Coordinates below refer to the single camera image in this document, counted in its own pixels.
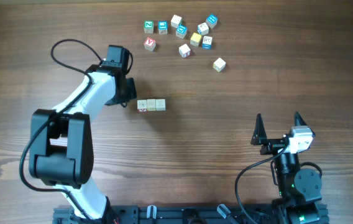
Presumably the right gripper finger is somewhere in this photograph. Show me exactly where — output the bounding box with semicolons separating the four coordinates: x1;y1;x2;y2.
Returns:
250;113;267;146
294;111;315;136

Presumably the red A side block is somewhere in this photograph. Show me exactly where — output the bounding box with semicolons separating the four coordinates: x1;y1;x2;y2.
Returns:
137;100;147;112

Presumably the plain wooden green block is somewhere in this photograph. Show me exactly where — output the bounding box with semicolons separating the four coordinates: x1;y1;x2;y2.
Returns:
146;99;157;111

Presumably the plain Z wooden block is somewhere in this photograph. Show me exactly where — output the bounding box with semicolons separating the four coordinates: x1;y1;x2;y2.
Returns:
155;99;166;111

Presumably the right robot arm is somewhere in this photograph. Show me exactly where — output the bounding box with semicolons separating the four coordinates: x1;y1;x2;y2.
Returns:
251;112;322;223

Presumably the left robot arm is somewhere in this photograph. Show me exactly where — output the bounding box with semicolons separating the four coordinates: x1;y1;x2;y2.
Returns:
19;45;137;223

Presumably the red V letter block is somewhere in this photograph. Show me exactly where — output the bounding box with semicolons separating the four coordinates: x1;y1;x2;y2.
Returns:
144;37;156;52

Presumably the green N letter block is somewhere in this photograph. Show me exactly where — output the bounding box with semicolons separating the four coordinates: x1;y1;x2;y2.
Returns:
144;21;154;34

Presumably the red I side block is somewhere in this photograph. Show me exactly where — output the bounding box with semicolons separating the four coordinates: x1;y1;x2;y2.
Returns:
178;44;191;58

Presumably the blue D letter block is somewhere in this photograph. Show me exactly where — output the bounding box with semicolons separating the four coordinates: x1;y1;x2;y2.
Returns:
176;25;187;39

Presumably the plain top wooden block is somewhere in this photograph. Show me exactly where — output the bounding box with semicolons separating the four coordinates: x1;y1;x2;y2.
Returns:
171;14;182;28

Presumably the yellow turtle picture block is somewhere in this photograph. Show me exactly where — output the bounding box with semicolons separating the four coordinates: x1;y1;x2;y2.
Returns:
213;57;226;72

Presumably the yellow top block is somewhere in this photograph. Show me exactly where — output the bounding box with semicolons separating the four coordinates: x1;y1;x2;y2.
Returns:
190;32;202;47

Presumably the blue edged picture block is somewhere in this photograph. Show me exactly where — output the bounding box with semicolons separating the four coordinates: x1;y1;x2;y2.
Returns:
197;22;209;35

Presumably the blue H letter block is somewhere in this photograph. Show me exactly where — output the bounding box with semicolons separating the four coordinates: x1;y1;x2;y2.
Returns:
202;36;213;49

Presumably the blue top far block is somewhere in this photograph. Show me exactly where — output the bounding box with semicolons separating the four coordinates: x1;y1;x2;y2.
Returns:
206;14;218;29

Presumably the right black cable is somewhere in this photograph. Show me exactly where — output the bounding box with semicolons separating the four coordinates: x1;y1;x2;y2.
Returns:
234;143;290;224

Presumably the black cable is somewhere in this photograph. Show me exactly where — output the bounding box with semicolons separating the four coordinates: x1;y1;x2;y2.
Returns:
234;143;290;224
19;39;104;224

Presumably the left black cable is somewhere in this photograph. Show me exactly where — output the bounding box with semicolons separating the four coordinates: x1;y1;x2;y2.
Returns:
19;39;104;224

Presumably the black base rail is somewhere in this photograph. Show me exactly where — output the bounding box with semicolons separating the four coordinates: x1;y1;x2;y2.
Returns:
52;203;329;224

